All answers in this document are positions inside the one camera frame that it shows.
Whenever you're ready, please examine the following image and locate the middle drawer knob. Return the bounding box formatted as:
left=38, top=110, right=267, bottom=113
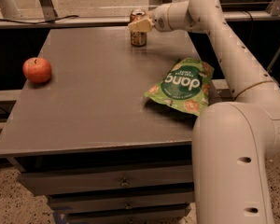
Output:
left=125, top=203, right=133, bottom=210

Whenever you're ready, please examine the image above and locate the black cable on rail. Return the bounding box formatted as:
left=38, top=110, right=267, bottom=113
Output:
left=0, top=14, right=80, bottom=25

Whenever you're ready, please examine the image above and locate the drawer knob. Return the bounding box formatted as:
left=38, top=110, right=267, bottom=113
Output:
left=120, top=178, right=130, bottom=188
left=125, top=203, right=133, bottom=210

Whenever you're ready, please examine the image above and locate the grey metal rail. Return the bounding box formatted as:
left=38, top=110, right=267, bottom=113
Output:
left=0, top=11, right=280, bottom=29

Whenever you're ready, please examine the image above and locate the red apple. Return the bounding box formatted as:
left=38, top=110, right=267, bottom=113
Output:
left=22, top=57, right=52, bottom=84

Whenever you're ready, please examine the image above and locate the top drawer knob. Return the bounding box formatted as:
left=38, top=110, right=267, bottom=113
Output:
left=120, top=178, right=130, bottom=188

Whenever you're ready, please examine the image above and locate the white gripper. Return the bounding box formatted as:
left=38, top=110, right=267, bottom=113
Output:
left=128, top=4, right=171, bottom=33

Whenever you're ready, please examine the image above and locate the orange soda can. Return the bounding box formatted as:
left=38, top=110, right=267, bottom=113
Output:
left=130, top=8, right=147, bottom=47

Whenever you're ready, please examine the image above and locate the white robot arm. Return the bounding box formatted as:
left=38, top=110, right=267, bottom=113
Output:
left=129, top=0, right=280, bottom=224

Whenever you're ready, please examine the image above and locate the green rice chip bag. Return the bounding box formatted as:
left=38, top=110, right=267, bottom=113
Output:
left=144, top=58, right=214, bottom=116

